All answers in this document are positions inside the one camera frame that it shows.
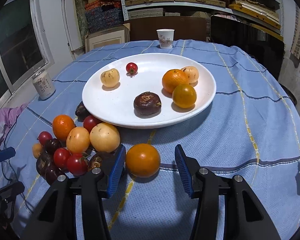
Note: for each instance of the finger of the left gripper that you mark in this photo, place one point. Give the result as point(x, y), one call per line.
point(7, 153)
point(11, 191)

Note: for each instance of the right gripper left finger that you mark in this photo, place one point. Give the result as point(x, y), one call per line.
point(54, 216)

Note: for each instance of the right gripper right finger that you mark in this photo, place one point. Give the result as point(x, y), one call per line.
point(245, 216)

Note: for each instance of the small tan longan fruit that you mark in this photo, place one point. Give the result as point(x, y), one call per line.
point(37, 149)

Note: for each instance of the dark chestnut pile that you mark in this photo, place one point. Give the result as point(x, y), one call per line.
point(42, 163)

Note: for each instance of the dark purple plum front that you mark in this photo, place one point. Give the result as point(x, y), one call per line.
point(52, 173)

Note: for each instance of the dark purple plum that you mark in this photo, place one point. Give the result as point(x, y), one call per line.
point(52, 173)
point(52, 145)

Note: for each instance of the red tomato pile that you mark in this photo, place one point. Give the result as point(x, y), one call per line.
point(61, 157)

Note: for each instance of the small orange citrus fruit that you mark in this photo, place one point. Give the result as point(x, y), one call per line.
point(142, 160)

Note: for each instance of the red tomato with stem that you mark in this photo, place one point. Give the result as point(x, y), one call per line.
point(77, 164)

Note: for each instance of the large dark water chestnut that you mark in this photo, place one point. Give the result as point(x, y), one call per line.
point(103, 160)

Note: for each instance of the orange-yellow round fruit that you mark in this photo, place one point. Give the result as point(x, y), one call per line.
point(78, 140)

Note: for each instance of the pale yellow round fruit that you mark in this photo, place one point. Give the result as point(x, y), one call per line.
point(105, 137)

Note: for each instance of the pink cloth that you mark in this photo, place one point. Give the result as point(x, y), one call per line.
point(8, 117)

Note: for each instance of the orange mandarin on table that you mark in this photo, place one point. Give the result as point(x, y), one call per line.
point(62, 125)

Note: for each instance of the white beverage can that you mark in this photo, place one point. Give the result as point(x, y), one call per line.
point(43, 84)

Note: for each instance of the yellow-orange citrus on plate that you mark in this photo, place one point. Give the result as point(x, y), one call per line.
point(184, 96)

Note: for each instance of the dark chestnut beside plate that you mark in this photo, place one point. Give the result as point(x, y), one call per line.
point(81, 112)

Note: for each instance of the dark brown water chestnut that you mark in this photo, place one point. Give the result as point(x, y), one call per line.
point(147, 103)

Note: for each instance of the pale striped melon behind mandarin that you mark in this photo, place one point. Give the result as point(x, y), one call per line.
point(192, 73)

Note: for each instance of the large orange mandarin on plate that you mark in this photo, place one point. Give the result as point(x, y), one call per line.
point(172, 78)

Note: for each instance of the white oval plate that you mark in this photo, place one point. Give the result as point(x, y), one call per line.
point(115, 105)

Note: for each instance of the pale yellow striped melon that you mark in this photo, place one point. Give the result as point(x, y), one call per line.
point(110, 78)

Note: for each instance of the small red cherry tomato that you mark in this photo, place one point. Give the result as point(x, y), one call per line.
point(131, 68)

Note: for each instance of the black chair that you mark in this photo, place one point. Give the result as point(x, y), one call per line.
point(265, 48)

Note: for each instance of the white paper cup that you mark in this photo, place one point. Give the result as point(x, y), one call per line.
point(166, 38)

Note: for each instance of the dark wooden chair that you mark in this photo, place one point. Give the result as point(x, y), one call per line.
point(185, 27)

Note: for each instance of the cardboard box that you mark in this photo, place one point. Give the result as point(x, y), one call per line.
point(114, 35)

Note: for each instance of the window frame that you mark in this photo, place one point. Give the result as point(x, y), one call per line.
point(24, 47)

